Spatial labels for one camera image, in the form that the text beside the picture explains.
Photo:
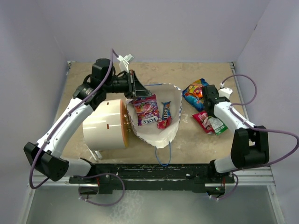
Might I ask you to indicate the pink candy bag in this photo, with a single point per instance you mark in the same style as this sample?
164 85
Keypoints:
146 110

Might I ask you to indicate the orange snack bag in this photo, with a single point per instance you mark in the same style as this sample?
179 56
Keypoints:
197 92

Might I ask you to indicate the white cylindrical container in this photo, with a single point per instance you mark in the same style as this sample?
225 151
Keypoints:
107 127

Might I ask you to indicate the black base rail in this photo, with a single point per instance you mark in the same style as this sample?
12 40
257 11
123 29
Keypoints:
105 178

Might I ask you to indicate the magenta red snack bag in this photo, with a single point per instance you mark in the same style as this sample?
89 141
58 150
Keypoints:
203 119

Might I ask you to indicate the green snack bag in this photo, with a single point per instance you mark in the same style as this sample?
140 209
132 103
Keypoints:
217 125

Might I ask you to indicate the small red snack bag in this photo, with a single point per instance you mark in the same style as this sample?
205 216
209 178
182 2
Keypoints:
164 123

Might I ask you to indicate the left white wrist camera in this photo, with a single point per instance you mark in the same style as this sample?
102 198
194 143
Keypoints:
124 62

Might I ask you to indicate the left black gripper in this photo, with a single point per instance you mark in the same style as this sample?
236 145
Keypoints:
135 88

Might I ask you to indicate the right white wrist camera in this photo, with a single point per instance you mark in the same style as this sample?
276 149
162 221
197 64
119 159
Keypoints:
224 91

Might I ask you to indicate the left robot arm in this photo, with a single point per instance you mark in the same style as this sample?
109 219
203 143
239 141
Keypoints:
45 154

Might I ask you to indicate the blue chocolate candy bag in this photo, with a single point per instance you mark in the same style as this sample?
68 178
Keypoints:
166 110

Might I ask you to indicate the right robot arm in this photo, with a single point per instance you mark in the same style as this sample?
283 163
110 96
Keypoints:
250 145

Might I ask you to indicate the blue checkered paper bag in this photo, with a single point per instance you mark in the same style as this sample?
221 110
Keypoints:
159 138

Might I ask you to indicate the blue snack bag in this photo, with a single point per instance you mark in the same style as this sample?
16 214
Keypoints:
197 103

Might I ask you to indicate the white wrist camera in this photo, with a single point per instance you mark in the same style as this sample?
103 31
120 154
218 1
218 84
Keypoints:
124 62
224 91

